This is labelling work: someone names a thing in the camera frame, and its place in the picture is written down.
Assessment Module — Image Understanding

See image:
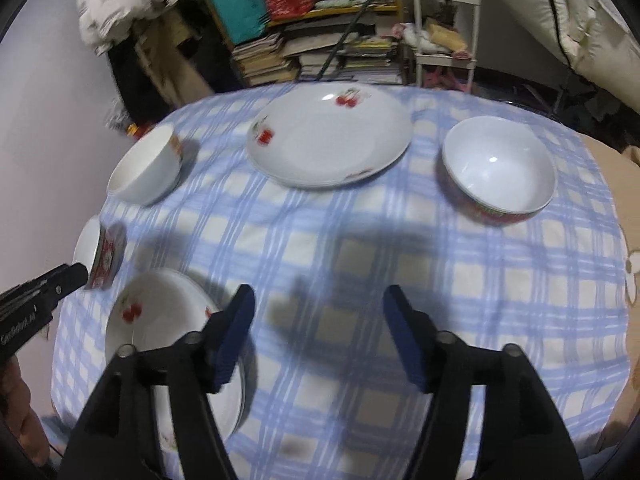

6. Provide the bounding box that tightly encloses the white rolling cart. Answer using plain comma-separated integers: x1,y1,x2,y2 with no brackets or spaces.
412,0,482,93

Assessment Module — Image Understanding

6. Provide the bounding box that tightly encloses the stack of books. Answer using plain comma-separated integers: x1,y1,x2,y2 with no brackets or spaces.
231,34,299,87

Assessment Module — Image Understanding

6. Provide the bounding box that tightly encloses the blue plaid tablecloth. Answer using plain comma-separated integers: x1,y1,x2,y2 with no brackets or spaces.
51,86,629,479

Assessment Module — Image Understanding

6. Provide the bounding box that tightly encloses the cherry plate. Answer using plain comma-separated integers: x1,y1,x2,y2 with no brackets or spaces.
245,82,413,188
104,269,245,440

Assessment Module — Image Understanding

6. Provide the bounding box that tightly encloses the white bowl cat pattern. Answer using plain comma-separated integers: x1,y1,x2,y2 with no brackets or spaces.
106,124,182,206

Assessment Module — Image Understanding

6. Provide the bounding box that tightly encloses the wooden shelf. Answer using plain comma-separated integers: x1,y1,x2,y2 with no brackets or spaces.
214,0,407,86

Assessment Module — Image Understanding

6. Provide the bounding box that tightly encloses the person's left hand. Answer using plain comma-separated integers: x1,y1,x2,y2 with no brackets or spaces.
1,356,50,467

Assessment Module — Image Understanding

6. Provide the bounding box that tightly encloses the beige flower blanket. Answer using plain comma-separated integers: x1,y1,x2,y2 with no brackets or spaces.
582,136,639,451

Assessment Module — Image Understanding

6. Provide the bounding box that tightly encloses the teal bag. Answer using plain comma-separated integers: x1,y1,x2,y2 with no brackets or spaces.
209,0,269,47

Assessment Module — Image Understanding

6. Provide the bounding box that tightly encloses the cream recliner chair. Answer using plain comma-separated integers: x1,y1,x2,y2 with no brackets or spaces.
502,0,639,110

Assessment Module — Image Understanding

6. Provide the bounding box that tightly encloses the red patterned bowl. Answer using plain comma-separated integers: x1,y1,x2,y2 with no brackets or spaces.
73,216,126,290
439,116,558,226

